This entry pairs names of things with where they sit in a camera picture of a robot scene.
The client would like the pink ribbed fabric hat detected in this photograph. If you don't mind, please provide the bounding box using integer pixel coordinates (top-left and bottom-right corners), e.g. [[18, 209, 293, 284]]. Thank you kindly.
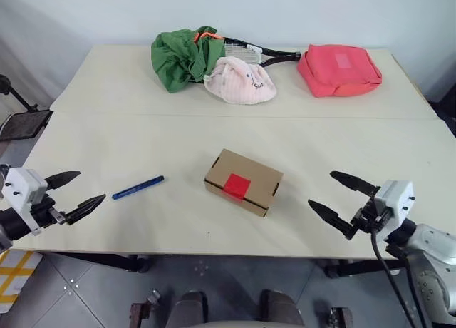
[[204, 56, 278, 105]]

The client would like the green cloth bag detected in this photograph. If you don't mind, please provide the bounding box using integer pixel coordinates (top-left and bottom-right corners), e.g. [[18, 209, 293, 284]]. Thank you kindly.
[[150, 25, 227, 94]]

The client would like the black mesh platform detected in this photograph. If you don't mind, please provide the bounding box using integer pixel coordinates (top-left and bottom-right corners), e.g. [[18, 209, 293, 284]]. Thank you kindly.
[[0, 110, 54, 142]]

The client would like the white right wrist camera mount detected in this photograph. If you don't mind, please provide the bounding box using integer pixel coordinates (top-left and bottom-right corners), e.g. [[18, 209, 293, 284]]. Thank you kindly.
[[373, 179, 416, 242]]

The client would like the black table leg with caster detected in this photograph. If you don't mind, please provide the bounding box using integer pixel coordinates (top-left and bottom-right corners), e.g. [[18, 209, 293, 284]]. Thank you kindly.
[[323, 258, 407, 280]]

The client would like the grey panel with yellow tape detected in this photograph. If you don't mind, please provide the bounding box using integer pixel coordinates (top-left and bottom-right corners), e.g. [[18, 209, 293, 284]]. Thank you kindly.
[[0, 250, 43, 313]]

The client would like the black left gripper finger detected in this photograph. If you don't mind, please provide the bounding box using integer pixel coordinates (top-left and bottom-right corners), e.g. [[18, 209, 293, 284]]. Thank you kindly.
[[64, 193, 107, 226], [45, 170, 82, 191]]

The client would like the black tennis racket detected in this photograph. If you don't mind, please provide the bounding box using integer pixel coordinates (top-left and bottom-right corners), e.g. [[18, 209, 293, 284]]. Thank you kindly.
[[217, 35, 303, 68]]

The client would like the brown cardboard box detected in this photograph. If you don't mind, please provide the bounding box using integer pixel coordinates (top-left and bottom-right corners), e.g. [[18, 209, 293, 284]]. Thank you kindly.
[[203, 148, 285, 219]]

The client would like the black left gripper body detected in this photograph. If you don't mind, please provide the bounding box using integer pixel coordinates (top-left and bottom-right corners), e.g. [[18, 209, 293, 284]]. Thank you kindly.
[[30, 194, 68, 230]]

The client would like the red fabric pouch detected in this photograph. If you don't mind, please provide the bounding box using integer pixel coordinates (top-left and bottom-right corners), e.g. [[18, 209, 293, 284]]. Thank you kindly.
[[296, 43, 383, 99]]

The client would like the red sealing tape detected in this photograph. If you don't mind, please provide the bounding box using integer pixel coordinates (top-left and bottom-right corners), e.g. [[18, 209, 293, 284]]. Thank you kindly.
[[222, 173, 252, 202]]

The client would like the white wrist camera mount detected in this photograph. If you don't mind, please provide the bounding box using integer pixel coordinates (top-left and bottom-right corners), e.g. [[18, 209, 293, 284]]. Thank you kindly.
[[1, 167, 48, 236], [373, 179, 416, 242]]

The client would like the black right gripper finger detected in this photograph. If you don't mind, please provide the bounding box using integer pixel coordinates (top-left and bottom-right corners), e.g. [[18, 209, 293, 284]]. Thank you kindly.
[[329, 170, 381, 198], [307, 198, 358, 241]]

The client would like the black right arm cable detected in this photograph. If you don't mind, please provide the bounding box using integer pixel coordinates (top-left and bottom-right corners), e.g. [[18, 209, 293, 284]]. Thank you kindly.
[[369, 226, 428, 328]]

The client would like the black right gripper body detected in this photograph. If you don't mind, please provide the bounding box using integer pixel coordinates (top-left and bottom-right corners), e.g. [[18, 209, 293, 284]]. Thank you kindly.
[[351, 195, 391, 236]]

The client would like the black equipment base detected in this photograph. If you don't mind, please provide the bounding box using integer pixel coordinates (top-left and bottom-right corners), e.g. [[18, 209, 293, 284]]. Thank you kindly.
[[429, 91, 456, 138]]

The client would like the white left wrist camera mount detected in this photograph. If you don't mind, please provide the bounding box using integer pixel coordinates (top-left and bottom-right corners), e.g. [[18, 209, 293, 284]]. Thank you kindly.
[[1, 167, 48, 236]]

